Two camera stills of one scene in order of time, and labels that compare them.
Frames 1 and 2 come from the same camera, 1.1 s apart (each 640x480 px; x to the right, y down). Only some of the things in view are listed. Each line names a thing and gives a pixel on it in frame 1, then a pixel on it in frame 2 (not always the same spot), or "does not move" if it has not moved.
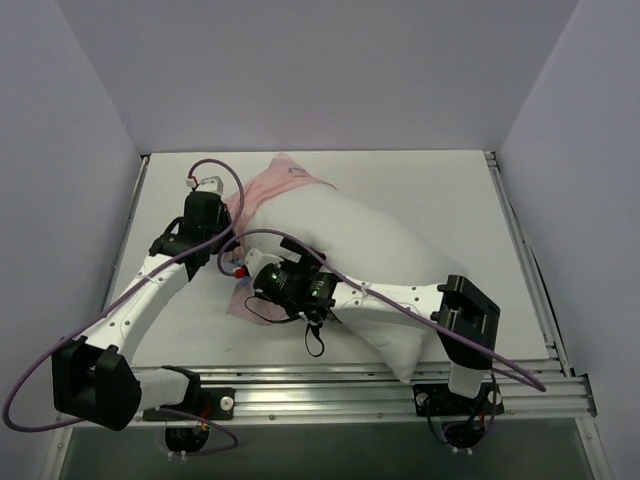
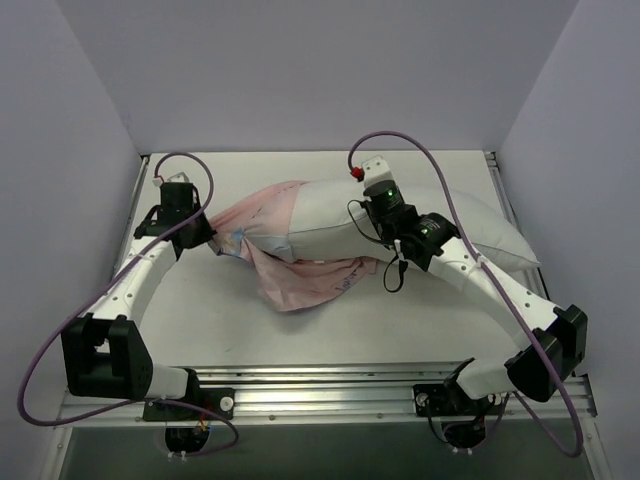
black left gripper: x=204 y=201 → x=198 y=235
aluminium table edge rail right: x=552 y=336 does not move
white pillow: x=355 y=241 → x=322 y=232
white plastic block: x=209 y=184 → x=177 y=178
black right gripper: x=291 y=250 → x=379 y=211
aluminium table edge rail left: x=126 y=238 does not move
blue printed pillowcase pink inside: x=284 y=170 → x=256 y=229
